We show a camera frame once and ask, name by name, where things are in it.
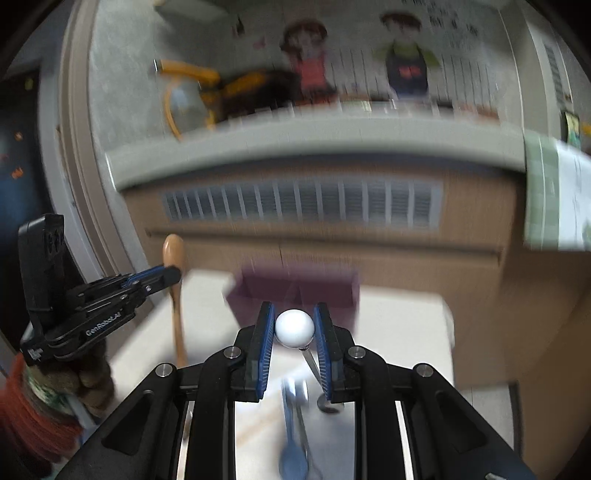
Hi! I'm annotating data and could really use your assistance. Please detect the white vent grille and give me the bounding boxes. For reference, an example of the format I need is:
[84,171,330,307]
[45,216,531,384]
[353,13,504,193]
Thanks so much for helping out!
[161,182,444,229]

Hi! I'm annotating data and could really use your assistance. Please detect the purple utensil container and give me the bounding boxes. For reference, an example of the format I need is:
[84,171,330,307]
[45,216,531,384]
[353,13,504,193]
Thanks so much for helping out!
[224,270,361,340]

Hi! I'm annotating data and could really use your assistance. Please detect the glass lid with orange rim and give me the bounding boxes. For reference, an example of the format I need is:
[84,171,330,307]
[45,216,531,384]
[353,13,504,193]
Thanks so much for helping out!
[161,76,218,139]

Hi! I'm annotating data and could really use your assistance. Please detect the yellow and black packet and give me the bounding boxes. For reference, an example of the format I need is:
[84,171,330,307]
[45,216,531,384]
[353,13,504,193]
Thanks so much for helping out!
[564,111,583,148]

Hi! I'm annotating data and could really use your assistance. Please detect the blue spoon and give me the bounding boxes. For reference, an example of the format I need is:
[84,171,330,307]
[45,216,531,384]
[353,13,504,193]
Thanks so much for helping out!
[278,378,309,480]

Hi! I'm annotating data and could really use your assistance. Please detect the person's left hand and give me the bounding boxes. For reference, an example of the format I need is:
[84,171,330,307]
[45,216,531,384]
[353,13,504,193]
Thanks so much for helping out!
[65,339,115,418]

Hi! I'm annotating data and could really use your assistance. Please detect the white louvred panel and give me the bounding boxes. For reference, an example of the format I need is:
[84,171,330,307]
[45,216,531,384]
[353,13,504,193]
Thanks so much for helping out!
[542,41,570,108]

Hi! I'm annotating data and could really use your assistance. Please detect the frying pan with orange handle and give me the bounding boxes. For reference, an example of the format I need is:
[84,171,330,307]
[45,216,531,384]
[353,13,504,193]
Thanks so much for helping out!
[152,59,303,118]

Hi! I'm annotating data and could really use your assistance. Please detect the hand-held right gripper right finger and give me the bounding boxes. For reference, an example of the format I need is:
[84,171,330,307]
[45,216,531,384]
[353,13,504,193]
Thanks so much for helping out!
[313,304,539,480]

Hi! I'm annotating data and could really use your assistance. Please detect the green checked cloth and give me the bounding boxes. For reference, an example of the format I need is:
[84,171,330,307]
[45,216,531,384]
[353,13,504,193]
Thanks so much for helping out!
[523,130,591,252]

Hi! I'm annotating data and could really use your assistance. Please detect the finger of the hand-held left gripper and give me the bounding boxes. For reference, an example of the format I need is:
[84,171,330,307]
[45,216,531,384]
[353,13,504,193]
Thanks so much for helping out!
[121,265,182,301]

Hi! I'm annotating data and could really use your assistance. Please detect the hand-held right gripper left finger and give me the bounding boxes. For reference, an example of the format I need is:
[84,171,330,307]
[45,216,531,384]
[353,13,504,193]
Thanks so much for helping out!
[55,302,278,480]

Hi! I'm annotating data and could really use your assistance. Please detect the cartoon wall poster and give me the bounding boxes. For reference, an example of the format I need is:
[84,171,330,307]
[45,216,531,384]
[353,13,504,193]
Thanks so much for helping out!
[231,0,513,121]

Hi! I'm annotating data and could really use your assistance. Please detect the wooden spoon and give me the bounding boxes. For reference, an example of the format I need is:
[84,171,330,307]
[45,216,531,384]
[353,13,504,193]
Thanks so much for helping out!
[163,234,189,367]

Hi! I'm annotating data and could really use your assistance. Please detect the white-headed metal utensil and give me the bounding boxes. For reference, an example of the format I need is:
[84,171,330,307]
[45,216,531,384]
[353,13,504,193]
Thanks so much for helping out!
[274,309,345,414]

